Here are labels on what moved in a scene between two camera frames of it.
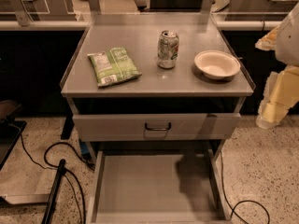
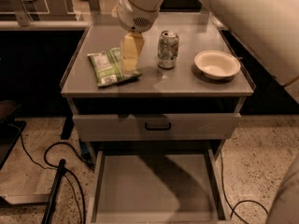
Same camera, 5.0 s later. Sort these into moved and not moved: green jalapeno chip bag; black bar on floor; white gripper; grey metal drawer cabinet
Moved: white gripper
Not moved: green jalapeno chip bag; grey metal drawer cabinet; black bar on floor
